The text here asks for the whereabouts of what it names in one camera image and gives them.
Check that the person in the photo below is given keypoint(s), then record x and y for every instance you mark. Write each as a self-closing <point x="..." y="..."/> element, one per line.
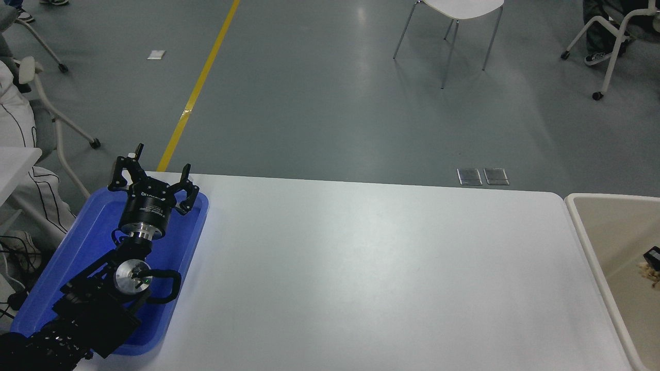
<point x="599" y="36"/>

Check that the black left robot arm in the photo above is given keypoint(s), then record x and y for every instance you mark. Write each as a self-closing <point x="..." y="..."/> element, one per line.
<point x="93" y="309"/>

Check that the white chair with metal legs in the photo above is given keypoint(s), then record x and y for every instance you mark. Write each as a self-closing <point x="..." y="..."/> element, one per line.
<point x="462" y="6"/>

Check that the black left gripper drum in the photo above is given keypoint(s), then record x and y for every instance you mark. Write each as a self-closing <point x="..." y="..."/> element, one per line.
<point x="147" y="206"/>

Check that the white wheeled office chair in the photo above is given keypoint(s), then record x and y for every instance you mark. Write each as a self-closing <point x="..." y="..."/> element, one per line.
<point x="614" y="51"/>
<point x="26" y="69"/>

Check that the small white desk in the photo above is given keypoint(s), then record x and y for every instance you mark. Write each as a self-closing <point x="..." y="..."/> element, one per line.
<point x="15" y="165"/>

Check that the large pale bin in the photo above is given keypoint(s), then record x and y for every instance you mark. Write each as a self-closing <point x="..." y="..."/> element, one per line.
<point x="613" y="242"/>

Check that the blue plastic tray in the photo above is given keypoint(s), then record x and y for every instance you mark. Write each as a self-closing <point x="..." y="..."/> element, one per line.
<point x="87" y="242"/>

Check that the person's shoe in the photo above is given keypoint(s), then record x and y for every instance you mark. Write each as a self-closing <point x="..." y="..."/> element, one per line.
<point x="25" y="17"/>
<point x="52" y="2"/>

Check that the silver floor plate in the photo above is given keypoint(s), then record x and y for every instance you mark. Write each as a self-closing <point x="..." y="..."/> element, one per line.
<point x="469" y="176"/>
<point x="496" y="176"/>

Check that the tan paper ball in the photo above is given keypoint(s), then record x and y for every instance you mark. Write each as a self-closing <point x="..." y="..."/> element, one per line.
<point x="650" y="276"/>

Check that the grey wheeled chair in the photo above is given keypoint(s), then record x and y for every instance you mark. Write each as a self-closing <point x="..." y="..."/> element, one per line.
<point x="62" y="67"/>

